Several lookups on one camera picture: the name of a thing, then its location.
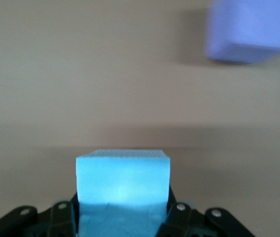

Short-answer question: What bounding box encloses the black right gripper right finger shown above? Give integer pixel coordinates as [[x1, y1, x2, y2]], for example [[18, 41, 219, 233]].
[[154, 185, 254, 237]]

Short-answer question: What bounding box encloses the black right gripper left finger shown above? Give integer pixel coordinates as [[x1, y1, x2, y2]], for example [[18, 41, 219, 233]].
[[0, 194, 80, 237]]

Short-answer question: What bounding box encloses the light blue foam block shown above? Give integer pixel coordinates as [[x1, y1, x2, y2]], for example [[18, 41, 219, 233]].
[[75, 149, 172, 237]]

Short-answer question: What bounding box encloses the purple foam block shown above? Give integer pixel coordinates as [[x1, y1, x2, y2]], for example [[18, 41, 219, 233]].
[[203, 0, 280, 65]]

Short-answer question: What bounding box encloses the brown table cover mat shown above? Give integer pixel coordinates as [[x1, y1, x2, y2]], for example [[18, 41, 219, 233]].
[[0, 0, 280, 237]]

